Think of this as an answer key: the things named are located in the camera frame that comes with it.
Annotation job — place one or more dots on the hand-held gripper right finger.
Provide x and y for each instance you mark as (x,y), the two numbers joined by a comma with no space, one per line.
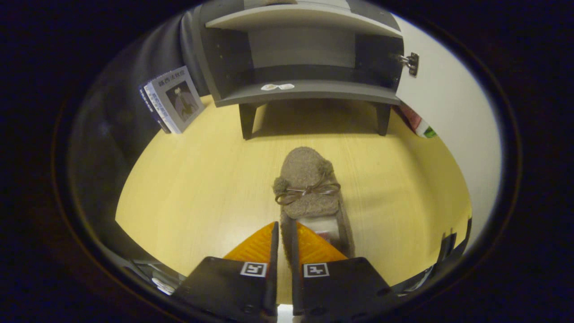
(297,278)

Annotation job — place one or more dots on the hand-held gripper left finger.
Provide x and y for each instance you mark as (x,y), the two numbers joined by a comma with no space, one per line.
(271,278)

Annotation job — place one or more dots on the brown fuzzy slipper shoe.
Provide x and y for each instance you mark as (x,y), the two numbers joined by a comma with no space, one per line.
(307,179)

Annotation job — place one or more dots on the grey shoe cabinet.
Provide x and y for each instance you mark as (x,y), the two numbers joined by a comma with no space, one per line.
(305,89)

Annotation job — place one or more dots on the white shoe cabinet door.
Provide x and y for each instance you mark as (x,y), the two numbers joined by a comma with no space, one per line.
(453,112)

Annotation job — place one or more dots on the metal door hinge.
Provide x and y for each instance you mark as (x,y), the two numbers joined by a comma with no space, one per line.
(410,62)

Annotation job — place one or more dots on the red green white packet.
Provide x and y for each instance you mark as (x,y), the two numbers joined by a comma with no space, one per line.
(417,123)

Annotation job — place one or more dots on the grey cover book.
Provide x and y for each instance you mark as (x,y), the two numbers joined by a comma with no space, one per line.
(179,101)

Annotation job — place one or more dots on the black backdrop cloth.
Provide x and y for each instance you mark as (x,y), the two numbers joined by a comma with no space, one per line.
(112,148)

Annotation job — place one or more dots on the dark blue book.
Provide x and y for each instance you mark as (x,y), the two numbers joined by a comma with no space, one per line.
(152,110)

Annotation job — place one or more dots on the black metal frame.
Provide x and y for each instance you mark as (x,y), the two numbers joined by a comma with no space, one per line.
(448,255)

